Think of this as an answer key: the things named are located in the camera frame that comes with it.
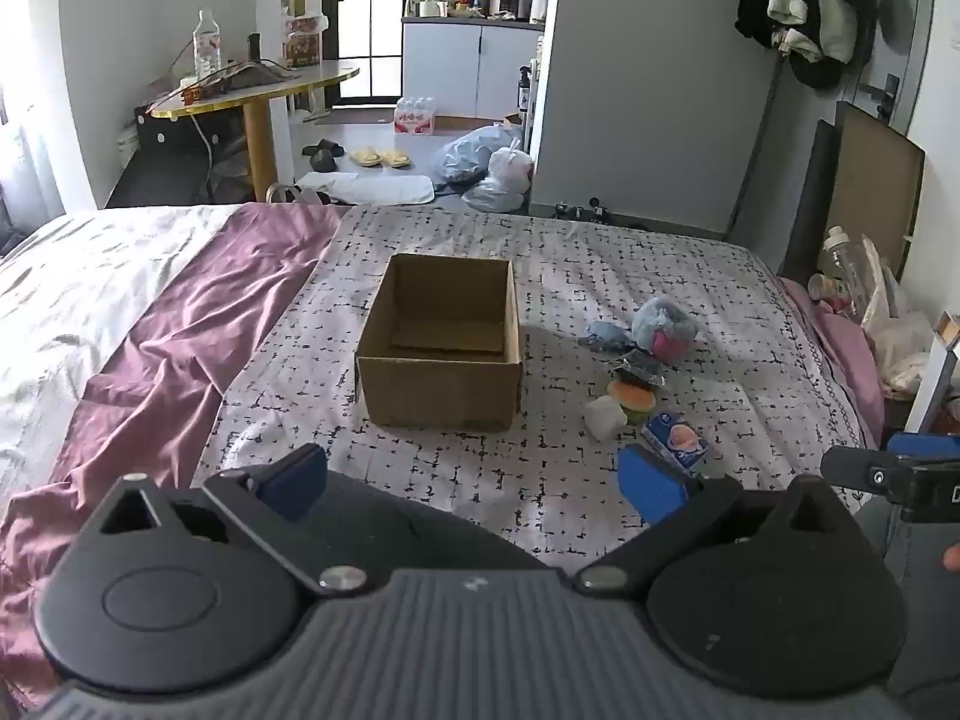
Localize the clear plastic bag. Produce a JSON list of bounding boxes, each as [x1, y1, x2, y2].
[[461, 180, 526, 212]]

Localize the grey plastic bag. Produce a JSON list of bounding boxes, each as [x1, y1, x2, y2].
[[433, 124, 522, 185]]

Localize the grey door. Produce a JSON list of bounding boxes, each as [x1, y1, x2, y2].
[[840, 0, 942, 143]]

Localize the black dotted storage box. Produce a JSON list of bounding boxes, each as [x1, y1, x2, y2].
[[133, 101, 248, 166]]

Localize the white bed sheet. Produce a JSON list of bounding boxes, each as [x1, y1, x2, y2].
[[0, 202, 248, 481]]

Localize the black packet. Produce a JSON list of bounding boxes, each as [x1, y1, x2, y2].
[[611, 349, 667, 389]]

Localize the blue white small carton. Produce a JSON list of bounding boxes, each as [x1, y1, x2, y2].
[[641, 411, 712, 475]]

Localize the brown board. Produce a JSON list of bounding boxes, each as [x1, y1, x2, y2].
[[829, 101, 927, 263]]

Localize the white floor mat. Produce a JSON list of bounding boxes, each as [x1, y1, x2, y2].
[[294, 171, 437, 205]]

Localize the pink and white cup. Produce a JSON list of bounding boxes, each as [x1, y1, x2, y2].
[[808, 274, 852, 312]]

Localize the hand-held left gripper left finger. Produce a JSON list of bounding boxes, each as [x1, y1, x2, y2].
[[79, 444, 368, 597]]

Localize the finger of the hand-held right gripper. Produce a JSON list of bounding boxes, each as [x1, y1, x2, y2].
[[887, 431, 960, 460], [820, 446, 912, 500]]

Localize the oval table with yellow leg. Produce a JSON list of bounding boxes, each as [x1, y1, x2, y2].
[[148, 58, 361, 203]]

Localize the orange green round toy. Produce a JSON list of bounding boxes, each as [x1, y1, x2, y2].
[[606, 379, 659, 425]]

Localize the black board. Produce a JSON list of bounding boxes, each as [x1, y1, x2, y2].
[[776, 118, 837, 278]]

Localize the fluffy blue plush toy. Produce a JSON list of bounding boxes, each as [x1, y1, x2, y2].
[[631, 296, 702, 362]]

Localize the white tote bag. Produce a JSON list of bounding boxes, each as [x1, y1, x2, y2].
[[266, 181, 331, 205]]

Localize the pink bed sheet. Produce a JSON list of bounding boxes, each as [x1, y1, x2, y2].
[[780, 277, 886, 451]]

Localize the clear water bottle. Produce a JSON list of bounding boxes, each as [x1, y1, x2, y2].
[[193, 9, 224, 80]]

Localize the printed snack box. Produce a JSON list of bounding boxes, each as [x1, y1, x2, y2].
[[283, 11, 327, 68]]

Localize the pack of water bottles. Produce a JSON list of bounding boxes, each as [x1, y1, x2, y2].
[[394, 96, 440, 136]]

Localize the black door handle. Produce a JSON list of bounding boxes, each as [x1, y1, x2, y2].
[[862, 73, 901, 121]]

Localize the small blue cloth toy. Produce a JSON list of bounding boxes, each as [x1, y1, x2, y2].
[[577, 321, 638, 353]]

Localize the dark-framed glass door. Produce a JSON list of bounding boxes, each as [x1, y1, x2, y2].
[[334, 0, 410, 102]]

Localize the white hanging garment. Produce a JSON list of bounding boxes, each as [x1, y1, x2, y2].
[[766, 0, 826, 61]]

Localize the clear plastic bottle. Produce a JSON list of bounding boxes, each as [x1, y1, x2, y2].
[[821, 225, 878, 316]]

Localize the black hanging jacket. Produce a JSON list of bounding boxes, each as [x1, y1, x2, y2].
[[735, 0, 878, 91]]

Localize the white kitchen cabinet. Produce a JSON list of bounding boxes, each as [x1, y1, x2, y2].
[[401, 15, 545, 121]]

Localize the sheer white curtain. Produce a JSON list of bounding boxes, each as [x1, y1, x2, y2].
[[0, 75, 68, 233]]

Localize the crumpled white plastic bag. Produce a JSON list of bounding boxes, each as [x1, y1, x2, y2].
[[859, 236, 938, 395]]

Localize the brown cardboard box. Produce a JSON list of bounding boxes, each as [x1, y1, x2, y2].
[[355, 253, 524, 434]]

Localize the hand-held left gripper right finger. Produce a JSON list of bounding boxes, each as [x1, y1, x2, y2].
[[574, 444, 863, 595]]

